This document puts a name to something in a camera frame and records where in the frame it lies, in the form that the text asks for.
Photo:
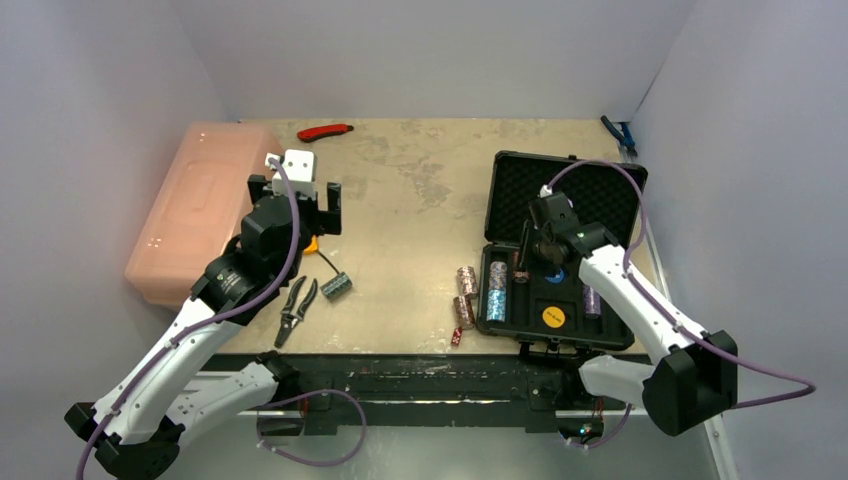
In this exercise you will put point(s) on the purple chip stack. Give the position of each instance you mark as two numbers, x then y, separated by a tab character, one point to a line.
592	303

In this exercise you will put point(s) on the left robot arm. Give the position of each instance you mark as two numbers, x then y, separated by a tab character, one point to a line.
199	318

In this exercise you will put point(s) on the brown black chip stack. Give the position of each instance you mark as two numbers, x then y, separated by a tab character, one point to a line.
463	309

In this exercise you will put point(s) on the red dice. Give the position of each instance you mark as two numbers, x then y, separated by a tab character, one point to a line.
457	336

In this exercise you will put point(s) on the blue small blind button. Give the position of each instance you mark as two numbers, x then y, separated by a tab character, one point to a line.
556	278

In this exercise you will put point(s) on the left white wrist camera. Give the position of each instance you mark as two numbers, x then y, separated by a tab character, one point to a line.
300	169

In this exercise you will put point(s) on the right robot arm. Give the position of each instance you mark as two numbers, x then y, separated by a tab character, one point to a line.
649	318

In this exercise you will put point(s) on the yellow tape measure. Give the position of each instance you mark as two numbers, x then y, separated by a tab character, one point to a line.
312	247

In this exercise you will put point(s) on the pink translucent storage box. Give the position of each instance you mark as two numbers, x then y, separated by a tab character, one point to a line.
198	208

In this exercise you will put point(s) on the blue handled pliers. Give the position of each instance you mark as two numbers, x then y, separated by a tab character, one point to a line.
620	131

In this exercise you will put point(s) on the aluminium frame rail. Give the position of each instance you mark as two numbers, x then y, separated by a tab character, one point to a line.
161	410

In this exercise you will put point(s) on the orange black chip stack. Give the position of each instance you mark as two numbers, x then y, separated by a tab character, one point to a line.
520	275

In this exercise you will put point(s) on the black handled pliers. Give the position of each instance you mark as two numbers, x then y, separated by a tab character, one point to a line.
294	310

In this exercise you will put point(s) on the red utility knife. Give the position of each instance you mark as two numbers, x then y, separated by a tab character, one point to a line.
313	134

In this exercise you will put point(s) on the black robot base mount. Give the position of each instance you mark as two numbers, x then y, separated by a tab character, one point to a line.
537	393

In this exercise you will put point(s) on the black poker set case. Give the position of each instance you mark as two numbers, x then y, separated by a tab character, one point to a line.
531	293

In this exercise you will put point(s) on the green terminal block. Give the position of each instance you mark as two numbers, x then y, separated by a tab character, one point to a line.
335	288

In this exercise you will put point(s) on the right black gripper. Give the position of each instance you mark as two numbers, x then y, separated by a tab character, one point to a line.
547	249

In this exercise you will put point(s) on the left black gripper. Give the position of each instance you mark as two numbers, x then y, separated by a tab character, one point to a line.
323	221

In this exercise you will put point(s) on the yellow big blind button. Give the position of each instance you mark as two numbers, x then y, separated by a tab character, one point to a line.
554	317

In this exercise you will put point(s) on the blue chip stack in case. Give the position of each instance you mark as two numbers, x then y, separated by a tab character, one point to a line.
496	296

